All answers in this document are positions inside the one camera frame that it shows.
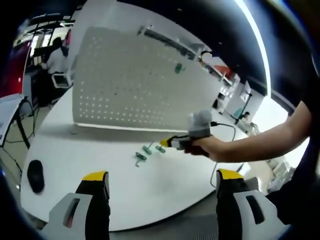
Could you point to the red partition panel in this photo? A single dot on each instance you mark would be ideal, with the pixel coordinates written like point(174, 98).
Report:
point(15, 60)

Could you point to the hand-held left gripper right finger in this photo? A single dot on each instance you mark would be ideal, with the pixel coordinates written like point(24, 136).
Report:
point(232, 212)

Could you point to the white side desk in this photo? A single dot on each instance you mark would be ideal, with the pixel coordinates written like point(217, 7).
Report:
point(6, 112)

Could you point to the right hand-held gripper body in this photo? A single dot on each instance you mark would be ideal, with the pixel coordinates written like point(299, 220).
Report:
point(200, 122)

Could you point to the person's right hand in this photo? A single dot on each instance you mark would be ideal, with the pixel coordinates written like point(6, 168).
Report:
point(205, 147)

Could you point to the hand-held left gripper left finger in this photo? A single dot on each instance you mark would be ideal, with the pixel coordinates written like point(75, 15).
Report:
point(92, 212)

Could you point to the black computer mouse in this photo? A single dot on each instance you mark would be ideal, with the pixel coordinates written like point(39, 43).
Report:
point(35, 178)

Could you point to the grey shelf rack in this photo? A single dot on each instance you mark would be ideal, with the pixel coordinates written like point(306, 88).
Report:
point(170, 41)

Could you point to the person's dark clothing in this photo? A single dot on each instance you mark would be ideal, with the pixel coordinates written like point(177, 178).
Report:
point(295, 195)

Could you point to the white office chair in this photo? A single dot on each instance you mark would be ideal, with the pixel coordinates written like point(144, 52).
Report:
point(60, 80)

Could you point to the white perforated mounting plate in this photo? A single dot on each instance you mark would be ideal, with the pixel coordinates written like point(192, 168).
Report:
point(125, 87)

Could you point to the black tripod stand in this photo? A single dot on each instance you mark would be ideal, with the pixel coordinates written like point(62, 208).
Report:
point(247, 103)

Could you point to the ceiling light strip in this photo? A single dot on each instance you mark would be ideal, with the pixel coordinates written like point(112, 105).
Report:
point(260, 45)

